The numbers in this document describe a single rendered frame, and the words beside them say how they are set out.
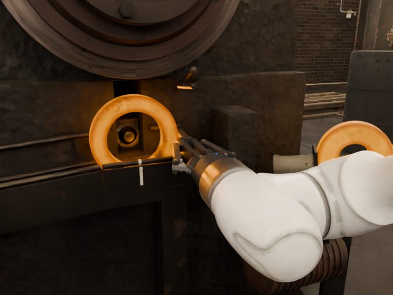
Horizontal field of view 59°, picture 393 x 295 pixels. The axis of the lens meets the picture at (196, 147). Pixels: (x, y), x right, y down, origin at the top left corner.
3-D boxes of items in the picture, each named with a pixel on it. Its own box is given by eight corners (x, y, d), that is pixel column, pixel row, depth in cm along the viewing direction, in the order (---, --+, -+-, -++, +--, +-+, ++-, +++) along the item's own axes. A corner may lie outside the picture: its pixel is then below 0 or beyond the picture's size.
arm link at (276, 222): (205, 233, 53) (278, 216, 58) (257, 310, 40) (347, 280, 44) (206, 170, 49) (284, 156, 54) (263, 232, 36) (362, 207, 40)
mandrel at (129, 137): (110, 130, 96) (109, 114, 94) (126, 129, 97) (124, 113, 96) (120, 147, 80) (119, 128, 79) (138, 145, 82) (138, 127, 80)
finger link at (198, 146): (210, 156, 62) (218, 155, 63) (190, 136, 72) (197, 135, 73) (209, 175, 64) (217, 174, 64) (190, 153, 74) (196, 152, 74)
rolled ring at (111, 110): (177, 93, 73) (173, 91, 76) (85, 98, 67) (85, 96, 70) (179, 175, 78) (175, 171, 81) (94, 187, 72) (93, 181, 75)
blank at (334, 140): (315, 122, 78) (316, 125, 75) (391, 118, 74) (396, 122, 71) (316, 185, 83) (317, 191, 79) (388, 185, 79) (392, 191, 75)
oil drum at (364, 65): (324, 144, 337) (335, 49, 311) (371, 139, 358) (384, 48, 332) (375, 163, 284) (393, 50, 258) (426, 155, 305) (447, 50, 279)
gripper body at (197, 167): (197, 203, 58) (179, 179, 66) (242, 196, 61) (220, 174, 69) (199, 163, 55) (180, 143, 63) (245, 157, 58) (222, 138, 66)
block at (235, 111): (207, 196, 91) (208, 105, 84) (234, 191, 94) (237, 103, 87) (225, 213, 82) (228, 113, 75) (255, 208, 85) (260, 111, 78)
